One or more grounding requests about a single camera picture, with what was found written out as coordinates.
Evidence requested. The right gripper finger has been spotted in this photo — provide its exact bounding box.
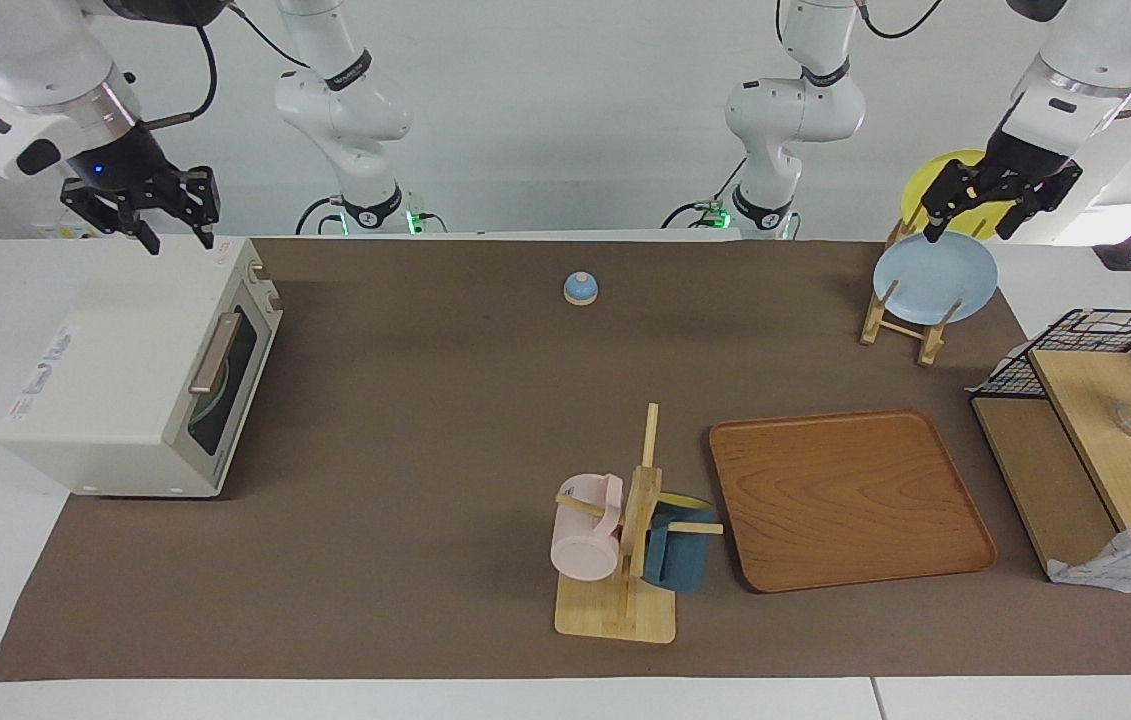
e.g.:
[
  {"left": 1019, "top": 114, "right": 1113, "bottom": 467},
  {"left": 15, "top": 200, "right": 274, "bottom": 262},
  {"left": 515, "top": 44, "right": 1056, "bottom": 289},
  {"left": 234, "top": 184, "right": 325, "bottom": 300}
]
[
  {"left": 118, "top": 203, "right": 164, "bottom": 257},
  {"left": 179, "top": 166, "right": 223, "bottom": 252}
]

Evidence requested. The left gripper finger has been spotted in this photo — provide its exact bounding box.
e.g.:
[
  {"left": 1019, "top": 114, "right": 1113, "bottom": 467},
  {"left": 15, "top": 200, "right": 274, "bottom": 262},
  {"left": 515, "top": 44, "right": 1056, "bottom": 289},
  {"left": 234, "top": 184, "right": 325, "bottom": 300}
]
[
  {"left": 996, "top": 184, "right": 1052, "bottom": 242},
  {"left": 921, "top": 160, "right": 977, "bottom": 247}
]

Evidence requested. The metal mounting frame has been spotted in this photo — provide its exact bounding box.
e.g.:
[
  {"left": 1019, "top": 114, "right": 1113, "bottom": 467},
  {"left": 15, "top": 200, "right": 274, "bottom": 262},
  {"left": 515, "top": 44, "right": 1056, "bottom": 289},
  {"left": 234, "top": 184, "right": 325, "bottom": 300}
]
[{"left": 185, "top": 295, "right": 276, "bottom": 473}]

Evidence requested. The white toaster oven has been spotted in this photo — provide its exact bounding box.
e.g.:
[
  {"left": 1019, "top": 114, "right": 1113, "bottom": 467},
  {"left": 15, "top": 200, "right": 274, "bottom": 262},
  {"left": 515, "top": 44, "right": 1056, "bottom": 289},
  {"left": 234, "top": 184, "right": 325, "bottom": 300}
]
[{"left": 0, "top": 236, "right": 284, "bottom": 499}]

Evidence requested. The yellow plate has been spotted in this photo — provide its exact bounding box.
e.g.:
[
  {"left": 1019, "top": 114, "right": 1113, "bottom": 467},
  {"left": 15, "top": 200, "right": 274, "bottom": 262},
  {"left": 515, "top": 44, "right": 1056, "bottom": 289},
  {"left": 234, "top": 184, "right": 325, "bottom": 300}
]
[{"left": 900, "top": 150, "right": 1018, "bottom": 239}]

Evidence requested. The white box with yellow label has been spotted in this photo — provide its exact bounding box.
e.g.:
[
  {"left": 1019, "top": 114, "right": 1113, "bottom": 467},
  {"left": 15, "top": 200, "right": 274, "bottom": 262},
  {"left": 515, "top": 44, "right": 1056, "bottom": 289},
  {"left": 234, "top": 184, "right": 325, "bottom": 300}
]
[{"left": 30, "top": 220, "right": 108, "bottom": 241}]

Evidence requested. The light blue plate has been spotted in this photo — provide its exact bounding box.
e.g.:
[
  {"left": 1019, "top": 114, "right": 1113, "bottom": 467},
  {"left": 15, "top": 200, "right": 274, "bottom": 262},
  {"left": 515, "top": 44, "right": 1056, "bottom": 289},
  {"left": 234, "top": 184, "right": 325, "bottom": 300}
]
[{"left": 873, "top": 232, "right": 999, "bottom": 325}]

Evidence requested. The wooden plate rack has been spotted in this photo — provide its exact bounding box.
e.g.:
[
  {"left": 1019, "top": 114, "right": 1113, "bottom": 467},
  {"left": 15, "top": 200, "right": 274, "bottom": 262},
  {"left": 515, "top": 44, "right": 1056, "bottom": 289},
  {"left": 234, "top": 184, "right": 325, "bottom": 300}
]
[{"left": 860, "top": 215, "right": 966, "bottom": 367}]

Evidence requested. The wooden lid board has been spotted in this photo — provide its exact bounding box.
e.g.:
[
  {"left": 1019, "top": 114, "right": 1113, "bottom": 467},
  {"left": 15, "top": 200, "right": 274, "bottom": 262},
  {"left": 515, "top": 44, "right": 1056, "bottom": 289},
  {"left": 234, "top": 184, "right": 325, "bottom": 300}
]
[{"left": 1028, "top": 349, "right": 1131, "bottom": 532}]

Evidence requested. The wooden shelf base panel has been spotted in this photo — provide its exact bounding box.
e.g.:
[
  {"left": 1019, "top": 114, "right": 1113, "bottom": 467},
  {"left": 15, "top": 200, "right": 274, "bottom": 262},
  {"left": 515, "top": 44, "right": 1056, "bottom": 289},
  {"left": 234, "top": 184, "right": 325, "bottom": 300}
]
[{"left": 971, "top": 396, "right": 1122, "bottom": 579}]

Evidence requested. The brown wooden tray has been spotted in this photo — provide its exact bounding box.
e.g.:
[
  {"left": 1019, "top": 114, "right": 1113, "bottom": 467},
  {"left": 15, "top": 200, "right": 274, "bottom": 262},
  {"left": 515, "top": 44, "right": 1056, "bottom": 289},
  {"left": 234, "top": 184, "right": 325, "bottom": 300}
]
[{"left": 708, "top": 409, "right": 998, "bottom": 594}]

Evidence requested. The brown table mat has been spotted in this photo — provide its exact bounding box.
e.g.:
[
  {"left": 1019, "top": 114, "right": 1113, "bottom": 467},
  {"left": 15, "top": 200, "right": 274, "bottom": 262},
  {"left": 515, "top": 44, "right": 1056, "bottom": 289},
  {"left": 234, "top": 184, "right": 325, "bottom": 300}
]
[{"left": 0, "top": 238, "right": 1131, "bottom": 682}]

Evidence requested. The dark blue mug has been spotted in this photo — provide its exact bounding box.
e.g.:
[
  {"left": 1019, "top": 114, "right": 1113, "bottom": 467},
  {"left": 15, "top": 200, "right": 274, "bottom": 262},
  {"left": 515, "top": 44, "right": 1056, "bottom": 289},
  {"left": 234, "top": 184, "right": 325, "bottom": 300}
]
[{"left": 642, "top": 492, "right": 718, "bottom": 593}]

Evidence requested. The pink mug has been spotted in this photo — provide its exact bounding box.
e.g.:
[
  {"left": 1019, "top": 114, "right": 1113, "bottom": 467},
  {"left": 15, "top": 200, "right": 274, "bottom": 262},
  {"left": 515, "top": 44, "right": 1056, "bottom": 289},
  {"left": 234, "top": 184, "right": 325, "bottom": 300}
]
[{"left": 550, "top": 474, "right": 624, "bottom": 582}]

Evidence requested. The wooden mug tree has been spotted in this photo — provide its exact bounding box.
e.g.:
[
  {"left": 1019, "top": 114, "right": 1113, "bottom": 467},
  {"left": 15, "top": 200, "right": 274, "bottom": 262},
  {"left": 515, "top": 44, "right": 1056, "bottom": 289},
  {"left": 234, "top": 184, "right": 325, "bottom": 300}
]
[{"left": 554, "top": 403, "right": 726, "bottom": 644}]

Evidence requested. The black right base cable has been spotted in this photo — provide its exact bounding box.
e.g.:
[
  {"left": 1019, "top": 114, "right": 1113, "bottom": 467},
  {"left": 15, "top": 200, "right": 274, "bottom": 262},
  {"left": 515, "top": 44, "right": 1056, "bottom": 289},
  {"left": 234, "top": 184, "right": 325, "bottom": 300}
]
[{"left": 294, "top": 194, "right": 348, "bottom": 237}]

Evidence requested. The black base cable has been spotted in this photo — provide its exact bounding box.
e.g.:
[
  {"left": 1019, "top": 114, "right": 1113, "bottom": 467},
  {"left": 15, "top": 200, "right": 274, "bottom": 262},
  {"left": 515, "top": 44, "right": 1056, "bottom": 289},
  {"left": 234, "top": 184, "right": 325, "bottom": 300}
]
[
  {"left": 294, "top": 194, "right": 348, "bottom": 237},
  {"left": 660, "top": 155, "right": 752, "bottom": 230}
]

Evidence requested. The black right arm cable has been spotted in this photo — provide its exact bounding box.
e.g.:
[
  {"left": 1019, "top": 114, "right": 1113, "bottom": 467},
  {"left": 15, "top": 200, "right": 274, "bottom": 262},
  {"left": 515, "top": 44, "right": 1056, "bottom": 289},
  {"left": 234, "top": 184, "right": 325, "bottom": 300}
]
[{"left": 140, "top": 0, "right": 312, "bottom": 133}]

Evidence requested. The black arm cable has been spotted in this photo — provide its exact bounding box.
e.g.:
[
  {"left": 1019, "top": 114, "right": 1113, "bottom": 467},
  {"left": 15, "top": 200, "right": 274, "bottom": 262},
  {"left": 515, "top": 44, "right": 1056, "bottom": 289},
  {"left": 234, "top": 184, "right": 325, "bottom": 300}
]
[
  {"left": 855, "top": 0, "right": 1131, "bottom": 122},
  {"left": 140, "top": 0, "right": 312, "bottom": 133}
]

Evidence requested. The black wire basket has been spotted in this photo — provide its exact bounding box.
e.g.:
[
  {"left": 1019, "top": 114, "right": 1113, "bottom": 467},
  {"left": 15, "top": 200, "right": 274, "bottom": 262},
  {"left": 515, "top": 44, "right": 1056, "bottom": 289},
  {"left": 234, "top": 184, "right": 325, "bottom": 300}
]
[{"left": 970, "top": 308, "right": 1131, "bottom": 461}]

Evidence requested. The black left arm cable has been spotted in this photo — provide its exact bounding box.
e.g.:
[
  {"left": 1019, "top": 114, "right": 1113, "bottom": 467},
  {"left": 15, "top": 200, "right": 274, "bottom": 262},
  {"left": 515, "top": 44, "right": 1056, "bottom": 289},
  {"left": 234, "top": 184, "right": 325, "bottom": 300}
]
[{"left": 855, "top": 0, "right": 1131, "bottom": 122}]

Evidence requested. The black left base cable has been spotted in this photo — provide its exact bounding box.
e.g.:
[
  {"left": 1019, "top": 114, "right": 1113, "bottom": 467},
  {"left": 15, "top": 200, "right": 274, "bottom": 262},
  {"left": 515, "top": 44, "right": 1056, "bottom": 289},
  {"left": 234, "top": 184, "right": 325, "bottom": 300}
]
[{"left": 660, "top": 155, "right": 752, "bottom": 230}]

